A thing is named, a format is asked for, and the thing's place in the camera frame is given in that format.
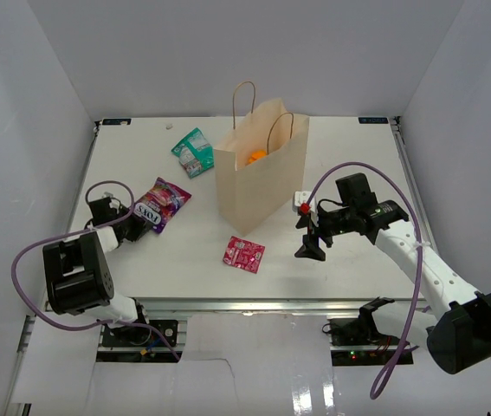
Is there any purple Fox's candy bag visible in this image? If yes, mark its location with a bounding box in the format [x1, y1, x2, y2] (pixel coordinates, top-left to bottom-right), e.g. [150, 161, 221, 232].
[133, 177, 192, 234]

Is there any red snack packet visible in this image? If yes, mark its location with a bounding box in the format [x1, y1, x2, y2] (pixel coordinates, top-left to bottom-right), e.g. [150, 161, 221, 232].
[223, 236, 265, 274]

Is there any orange gummy snack bag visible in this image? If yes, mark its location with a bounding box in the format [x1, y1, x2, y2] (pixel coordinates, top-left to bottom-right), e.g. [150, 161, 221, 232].
[247, 150, 268, 165]

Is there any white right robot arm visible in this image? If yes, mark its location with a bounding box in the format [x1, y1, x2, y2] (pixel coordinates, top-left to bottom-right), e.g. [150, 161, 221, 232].
[293, 173, 491, 374]

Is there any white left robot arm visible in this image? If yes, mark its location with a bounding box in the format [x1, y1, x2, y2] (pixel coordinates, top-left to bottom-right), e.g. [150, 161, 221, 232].
[42, 196, 151, 346]

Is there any beige paper bag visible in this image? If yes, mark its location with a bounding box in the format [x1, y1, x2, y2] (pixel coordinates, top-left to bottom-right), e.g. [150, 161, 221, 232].
[213, 98, 310, 236]

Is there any right XDOF label sticker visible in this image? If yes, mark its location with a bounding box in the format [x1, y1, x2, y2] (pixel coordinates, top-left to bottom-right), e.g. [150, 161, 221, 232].
[358, 117, 389, 125]

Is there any xdof label sticker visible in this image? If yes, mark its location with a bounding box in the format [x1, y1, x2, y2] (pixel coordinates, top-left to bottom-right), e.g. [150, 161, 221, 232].
[358, 117, 389, 125]
[101, 118, 132, 126]

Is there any teal snack packet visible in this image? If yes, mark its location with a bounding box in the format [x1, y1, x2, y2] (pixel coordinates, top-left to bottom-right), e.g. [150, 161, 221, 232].
[171, 127, 214, 179]

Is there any left XDOF label sticker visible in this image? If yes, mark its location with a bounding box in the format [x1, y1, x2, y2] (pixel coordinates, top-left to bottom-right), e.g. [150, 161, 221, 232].
[101, 118, 132, 126]

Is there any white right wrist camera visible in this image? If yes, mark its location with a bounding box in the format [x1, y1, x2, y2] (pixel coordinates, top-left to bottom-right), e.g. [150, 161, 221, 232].
[292, 191, 317, 214]

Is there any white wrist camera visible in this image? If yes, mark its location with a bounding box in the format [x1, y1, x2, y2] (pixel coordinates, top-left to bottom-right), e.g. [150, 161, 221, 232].
[102, 192, 121, 211]
[292, 191, 317, 214]

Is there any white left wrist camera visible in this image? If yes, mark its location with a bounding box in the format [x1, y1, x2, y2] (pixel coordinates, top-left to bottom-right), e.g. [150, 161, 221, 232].
[102, 192, 121, 211]

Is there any aluminium front frame rail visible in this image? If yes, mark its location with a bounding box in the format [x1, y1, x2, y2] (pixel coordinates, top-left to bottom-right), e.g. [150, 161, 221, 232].
[139, 298, 371, 315]

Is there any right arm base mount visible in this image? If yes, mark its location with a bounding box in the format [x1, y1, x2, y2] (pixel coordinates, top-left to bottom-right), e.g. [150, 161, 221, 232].
[321, 317, 399, 367]

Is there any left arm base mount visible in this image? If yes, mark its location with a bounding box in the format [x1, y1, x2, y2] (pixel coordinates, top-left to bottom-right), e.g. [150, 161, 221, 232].
[96, 306, 182, 364]

